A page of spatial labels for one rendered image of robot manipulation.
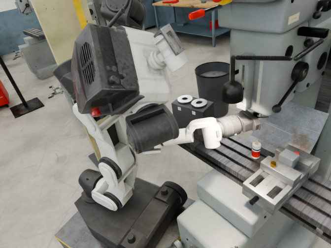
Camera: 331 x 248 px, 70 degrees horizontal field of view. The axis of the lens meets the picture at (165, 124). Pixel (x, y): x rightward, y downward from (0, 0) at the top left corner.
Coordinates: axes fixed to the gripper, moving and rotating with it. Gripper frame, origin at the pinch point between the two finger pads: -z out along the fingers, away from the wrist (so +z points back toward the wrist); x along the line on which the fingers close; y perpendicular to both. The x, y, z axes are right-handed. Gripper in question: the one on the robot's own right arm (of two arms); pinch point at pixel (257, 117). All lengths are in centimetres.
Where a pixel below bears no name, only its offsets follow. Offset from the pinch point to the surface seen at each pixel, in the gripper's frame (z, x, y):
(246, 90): 11.5, -6.1, -18.9
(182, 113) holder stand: 21.6, 39.4, 13.9
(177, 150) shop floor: 2, 129, 123
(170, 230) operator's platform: 46, 16, 84
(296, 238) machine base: -33, -11, 103
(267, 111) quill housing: 5.0, -11.1, -10.6
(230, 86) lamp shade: 21.1, -11.5, -25.6
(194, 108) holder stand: 16.4, 32.5, 8.3
